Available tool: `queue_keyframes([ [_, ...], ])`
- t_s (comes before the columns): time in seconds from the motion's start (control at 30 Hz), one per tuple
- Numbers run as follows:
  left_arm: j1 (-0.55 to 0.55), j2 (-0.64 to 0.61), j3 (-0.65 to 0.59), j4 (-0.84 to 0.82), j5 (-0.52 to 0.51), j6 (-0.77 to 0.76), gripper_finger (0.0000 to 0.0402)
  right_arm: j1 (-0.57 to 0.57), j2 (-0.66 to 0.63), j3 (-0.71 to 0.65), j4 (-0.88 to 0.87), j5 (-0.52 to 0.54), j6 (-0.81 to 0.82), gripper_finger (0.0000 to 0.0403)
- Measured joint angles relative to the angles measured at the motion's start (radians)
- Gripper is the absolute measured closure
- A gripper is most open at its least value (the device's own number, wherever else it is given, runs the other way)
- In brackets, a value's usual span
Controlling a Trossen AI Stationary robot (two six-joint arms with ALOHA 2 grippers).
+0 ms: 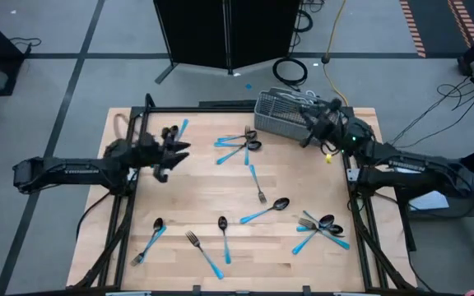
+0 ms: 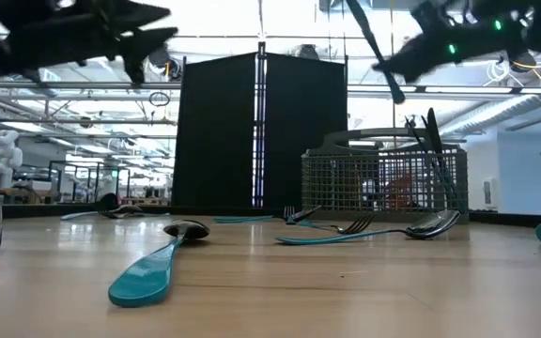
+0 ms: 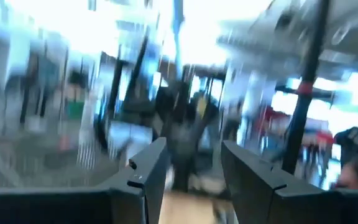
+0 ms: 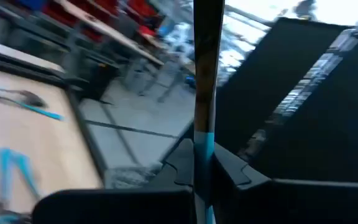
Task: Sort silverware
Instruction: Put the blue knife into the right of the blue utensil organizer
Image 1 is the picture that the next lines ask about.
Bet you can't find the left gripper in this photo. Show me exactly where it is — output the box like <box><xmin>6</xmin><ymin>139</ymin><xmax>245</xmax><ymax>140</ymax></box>
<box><xmin>137</xmin><ymin>131</ymin><xmax>192</xmax><ymax>170</ymax></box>

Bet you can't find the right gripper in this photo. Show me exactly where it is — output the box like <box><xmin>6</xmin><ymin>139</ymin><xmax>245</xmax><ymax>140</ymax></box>
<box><xmin>300</xmin><ymin>97</ymin><xmax>348</xmax><ymax>144</ymax></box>

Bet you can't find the grey plastic cutlery basket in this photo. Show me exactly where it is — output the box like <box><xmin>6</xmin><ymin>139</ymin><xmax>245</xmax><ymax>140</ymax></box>
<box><xmin>253</xmin><ymin>88</ymin><xmax>345</xmax><ymax>143</ymax></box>

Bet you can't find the black folding partition screen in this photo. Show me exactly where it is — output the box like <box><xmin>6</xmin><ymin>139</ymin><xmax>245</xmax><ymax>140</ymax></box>
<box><xmin>153</xmin><ymin>0</ymin><xmax>303</xmax><ymax>86</ymax></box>

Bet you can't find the white paper sheet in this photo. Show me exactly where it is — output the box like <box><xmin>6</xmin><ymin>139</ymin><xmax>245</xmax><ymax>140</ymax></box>
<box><xmin>409</xmin><ymin>191</ymin><xmax>451</xmax><ymax>211</ymax></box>

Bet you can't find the black orange-striped floor mat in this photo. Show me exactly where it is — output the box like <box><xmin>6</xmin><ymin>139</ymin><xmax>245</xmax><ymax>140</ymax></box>
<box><xmin>399</xmin><ymin>0</ymin><xmax>474</xmax><ymax>58</ymax></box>

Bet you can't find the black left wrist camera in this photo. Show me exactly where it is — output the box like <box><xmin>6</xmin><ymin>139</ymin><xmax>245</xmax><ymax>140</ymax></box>
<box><xmin>152</xmin><ymin>164</ymin><xmax>170</xmax><ymax>183</ymax></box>

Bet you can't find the black aluminium table frame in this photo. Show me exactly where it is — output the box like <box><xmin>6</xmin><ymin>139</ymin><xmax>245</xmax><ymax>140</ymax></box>
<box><xmin>72</xmin><ymin>93</ymin><xmax>417</xmax><ymax>296</ymax></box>

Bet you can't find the black coiled cable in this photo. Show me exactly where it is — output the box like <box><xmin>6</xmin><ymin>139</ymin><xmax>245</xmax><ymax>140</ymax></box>
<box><xmin>272</xmin><ymin>56</ymin><xmax>309</xmax><ymax>87</ymax></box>

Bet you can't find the yellow power cable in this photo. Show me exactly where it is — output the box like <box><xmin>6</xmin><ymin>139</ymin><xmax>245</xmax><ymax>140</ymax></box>
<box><xmin>322</xmin><ymin>0</ymin><xmax>350</xmax><ymax>107</ymax></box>

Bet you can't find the black cable loop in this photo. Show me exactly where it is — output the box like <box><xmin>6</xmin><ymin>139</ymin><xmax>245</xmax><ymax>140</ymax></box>
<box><xmin>292</xmin><ymin>0</ymin><xmax>315</xmax><ymax>34</ymax></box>

